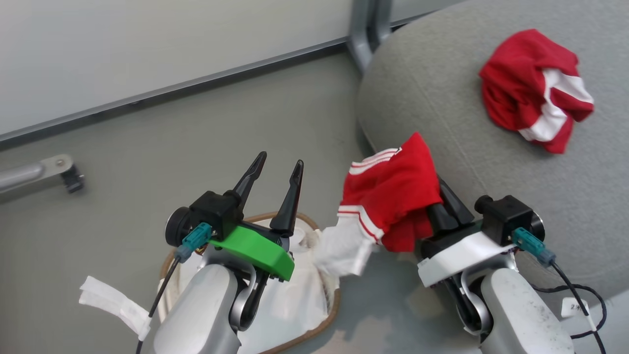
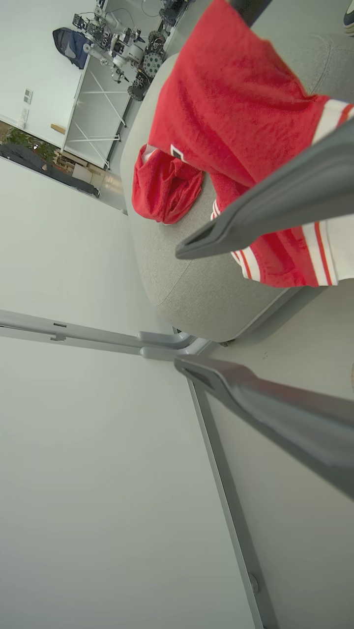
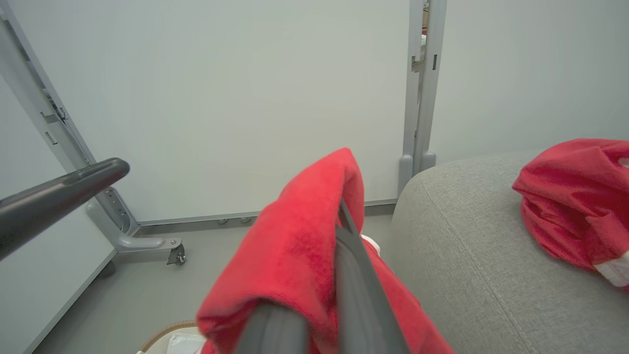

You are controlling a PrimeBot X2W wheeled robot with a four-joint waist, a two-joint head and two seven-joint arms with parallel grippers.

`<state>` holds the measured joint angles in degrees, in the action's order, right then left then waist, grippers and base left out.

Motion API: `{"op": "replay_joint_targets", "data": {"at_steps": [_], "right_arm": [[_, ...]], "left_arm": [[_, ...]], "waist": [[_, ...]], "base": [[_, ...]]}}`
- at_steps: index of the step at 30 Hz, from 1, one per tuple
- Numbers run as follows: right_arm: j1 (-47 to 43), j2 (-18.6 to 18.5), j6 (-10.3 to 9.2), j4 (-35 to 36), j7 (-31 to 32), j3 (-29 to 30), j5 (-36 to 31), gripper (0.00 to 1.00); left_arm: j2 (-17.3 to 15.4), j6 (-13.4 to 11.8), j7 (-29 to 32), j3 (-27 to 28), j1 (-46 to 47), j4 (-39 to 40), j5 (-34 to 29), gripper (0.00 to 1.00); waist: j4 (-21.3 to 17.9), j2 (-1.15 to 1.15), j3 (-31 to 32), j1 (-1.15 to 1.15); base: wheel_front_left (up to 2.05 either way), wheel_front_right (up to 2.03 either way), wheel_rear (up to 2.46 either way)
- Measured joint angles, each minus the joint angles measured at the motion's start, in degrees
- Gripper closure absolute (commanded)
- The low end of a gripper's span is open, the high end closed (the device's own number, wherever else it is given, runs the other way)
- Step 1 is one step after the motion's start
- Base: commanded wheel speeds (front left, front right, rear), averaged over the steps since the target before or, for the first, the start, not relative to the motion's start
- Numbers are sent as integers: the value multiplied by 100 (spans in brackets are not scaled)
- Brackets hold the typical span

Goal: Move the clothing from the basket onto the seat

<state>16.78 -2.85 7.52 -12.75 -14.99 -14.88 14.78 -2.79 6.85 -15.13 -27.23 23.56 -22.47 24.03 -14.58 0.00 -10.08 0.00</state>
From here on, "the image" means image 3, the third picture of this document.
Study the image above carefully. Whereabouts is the black caster wheel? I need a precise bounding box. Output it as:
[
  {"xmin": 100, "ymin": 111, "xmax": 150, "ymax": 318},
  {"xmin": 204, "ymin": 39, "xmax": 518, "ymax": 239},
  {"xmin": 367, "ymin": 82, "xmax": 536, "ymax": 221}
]
[{"xmin": 166, "ymin": 243, "xmax": 187, "ymax": 266}]

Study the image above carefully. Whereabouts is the red terry cloth garment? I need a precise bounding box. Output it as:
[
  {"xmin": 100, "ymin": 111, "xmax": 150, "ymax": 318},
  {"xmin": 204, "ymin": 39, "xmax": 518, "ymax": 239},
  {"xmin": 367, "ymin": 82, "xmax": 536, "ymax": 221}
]
[{"xmin": 196, "ymin": 147, "xmax": 456, "ymax": 354}]

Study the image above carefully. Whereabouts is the grey fabric sofa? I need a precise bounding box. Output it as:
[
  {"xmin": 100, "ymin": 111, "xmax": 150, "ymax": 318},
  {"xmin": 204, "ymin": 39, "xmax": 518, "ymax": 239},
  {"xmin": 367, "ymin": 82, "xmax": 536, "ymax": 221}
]
[{"xmin": 387, "ymin": 149, "xmax": 629, "ymax": 354}]

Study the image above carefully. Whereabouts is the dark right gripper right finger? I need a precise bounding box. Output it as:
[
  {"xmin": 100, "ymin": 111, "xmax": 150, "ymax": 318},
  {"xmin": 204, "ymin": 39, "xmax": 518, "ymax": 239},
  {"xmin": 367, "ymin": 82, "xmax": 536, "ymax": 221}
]
[{"xmin": 236, "ymin": 199, "xmax": 411, "ymax": 354}]

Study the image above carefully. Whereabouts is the grey partition post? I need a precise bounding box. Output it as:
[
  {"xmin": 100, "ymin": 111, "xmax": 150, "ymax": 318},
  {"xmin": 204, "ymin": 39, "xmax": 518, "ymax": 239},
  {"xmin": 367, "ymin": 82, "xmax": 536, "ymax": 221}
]
[
  {"xmin": 397, "ymin": 0, "xmax": 426, "ymax": 197},
  {"xmin": 0, "ymin": 2, "xmax": 140, "ymax": 236},
  {"xmin": 417, "ymin": 0, "xmax": 448, "ymax": 173}
]

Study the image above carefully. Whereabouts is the red white striped jersey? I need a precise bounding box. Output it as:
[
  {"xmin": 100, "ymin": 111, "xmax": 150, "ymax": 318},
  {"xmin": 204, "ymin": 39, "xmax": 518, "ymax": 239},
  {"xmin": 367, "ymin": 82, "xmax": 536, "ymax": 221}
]
[{"xmin": 512, "ymin": 138, "xmax": 629, "ymax": 292}]

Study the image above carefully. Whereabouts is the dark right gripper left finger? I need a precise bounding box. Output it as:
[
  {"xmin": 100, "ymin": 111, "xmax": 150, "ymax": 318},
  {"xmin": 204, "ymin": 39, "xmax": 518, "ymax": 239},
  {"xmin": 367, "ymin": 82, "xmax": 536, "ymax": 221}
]
[{"xmin": 0, "ymin": 157, "xmax": 131, "ymax": 262}]

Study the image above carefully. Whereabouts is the grey partition foot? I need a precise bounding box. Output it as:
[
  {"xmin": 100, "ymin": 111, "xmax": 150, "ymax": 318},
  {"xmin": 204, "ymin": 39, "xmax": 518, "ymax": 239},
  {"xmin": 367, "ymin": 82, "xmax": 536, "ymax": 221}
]
[{"xmin": 86, "ymin": 199, "xmax": 183, "ymax": 254}]

